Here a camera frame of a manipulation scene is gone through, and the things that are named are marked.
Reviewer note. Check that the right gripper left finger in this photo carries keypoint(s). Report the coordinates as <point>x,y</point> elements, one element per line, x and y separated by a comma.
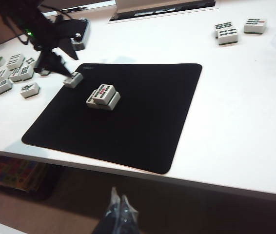
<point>112,219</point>

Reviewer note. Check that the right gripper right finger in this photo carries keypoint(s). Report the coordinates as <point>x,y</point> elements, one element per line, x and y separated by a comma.
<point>129,219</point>

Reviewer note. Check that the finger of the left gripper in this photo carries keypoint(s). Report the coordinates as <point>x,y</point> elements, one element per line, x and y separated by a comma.
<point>65,47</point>
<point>52,63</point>

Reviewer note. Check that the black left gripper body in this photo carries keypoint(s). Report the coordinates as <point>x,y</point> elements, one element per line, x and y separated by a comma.
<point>43,39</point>

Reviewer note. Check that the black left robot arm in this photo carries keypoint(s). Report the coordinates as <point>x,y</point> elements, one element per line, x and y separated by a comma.
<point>28,17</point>

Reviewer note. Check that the grey black box device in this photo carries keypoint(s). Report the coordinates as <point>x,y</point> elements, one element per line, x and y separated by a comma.
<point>82,29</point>

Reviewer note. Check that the black fabric mat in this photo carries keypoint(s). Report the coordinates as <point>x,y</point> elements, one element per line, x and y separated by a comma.
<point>128,134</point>

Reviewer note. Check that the colourful printed box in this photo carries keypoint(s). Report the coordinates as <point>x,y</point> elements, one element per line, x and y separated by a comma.
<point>8,173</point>

